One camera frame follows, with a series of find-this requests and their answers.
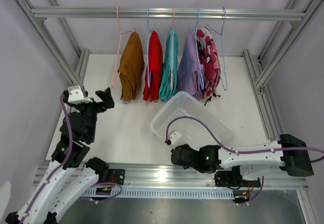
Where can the white slotted cable duct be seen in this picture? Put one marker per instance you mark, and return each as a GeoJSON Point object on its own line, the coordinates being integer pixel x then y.
{"type": "Point", "coordinates": [205, 194]}

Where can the white plastic mesh basket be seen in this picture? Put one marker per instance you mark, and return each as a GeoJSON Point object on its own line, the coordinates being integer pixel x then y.
{"type": "Point", "coordinates": [189, 117]}

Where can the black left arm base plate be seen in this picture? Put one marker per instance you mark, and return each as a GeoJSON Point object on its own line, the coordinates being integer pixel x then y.
{"type": "Point", "coordinates": [116, 176]}

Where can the aluminium hanging rail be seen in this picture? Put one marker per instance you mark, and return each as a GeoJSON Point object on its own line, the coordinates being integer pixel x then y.
{"type": "Point", "coordinates": [163, 13]}

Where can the light blue hanger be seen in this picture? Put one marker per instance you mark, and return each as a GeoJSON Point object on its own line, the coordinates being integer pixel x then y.
{"type": "Point", "coordinates": [223, 79]}
{"type": "Point", "coordinates": [149, 32]}

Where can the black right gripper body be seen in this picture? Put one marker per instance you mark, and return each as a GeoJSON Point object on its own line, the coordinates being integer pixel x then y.
{"type": "Point", "coordinates": [185, 146]}

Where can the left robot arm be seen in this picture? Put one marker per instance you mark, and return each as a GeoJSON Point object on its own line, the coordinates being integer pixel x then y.
{"type": "Point", "coordinates": [51, 198]}

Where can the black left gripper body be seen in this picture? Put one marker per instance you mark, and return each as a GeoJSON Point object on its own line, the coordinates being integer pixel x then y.
{"type": "Point", "coordinates": [89, 109]}

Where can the pink wire hanger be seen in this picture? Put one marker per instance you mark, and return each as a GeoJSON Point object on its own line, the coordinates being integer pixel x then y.
{"type": "Point", "coordinates": [121, 33]}

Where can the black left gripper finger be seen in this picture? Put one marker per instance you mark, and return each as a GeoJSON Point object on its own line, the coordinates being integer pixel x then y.
{"type": "Point", "coordinates": [88, 99]}
{"type": "Point", "coordinates": [106, 98]}

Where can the pink floral trousers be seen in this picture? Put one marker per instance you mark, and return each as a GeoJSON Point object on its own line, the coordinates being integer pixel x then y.
{"type": "Point", "coordinates": [208, 57]}

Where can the empty light blue hanger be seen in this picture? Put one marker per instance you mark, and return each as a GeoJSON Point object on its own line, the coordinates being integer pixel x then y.
{"type": "Point", "coordinates": [223, 79]}

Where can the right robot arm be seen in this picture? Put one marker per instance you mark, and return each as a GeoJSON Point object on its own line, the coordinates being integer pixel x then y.
{"type": "Point", "coordinates": [288, 154]}

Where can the right aluminium frame post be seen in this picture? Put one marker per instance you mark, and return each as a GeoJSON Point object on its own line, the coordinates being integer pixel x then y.
{"type": "Point", "coordinates": [261, 68]}

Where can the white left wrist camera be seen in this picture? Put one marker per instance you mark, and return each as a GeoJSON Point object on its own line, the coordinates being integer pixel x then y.
{"type": "Point", "coordinates": [76, 94]}

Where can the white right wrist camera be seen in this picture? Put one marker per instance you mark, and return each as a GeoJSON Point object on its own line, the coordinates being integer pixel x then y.
{"type": "Point", "coordinates": [173, 139]}

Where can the purple trousers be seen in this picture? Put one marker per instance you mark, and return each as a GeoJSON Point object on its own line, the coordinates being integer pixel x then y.
{"type": "Point", "coordinates": [189, 72]}

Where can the left aluminium frame post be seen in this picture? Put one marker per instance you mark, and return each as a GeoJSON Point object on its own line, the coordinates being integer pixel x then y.
{"type": "Point", "coordinates": [74, 76]}

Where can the teal trousers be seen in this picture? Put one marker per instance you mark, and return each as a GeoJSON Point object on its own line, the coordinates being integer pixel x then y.
{"type": "Point", "coordinates": [165, 93]}

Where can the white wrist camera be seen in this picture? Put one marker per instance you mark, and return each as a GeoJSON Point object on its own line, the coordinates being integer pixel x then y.
{"type": "Point", "coordinates": [76, 94]}
{"type": "Point", "coordinates": [173, 139]}

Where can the aluminium frame post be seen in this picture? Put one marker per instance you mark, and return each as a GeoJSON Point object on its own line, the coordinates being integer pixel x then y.
{"type": "Point", "coordinates": [74, 76]}
{"type": "Point", "coordinates": [261, 68]}

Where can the brown trousers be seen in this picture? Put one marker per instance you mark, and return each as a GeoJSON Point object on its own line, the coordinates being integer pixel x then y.
{"type": "Point", "coordinates": [131, 68]}

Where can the pink hanger with teal trousers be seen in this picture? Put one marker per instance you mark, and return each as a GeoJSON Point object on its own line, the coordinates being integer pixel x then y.
{"type": "Point", "coordinates": [172, 52]}

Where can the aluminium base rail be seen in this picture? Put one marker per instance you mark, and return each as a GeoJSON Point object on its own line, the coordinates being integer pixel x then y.
{"type": "Point", "coordinates": [173, 177]}

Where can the red trousers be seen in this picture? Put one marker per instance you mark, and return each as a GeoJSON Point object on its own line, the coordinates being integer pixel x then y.
{"type": "Point", "coordinates": [154, 70]}

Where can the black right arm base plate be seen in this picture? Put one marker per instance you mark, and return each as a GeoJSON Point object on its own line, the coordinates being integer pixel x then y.
{"type": "Point", "coordinates": [233, 181]}

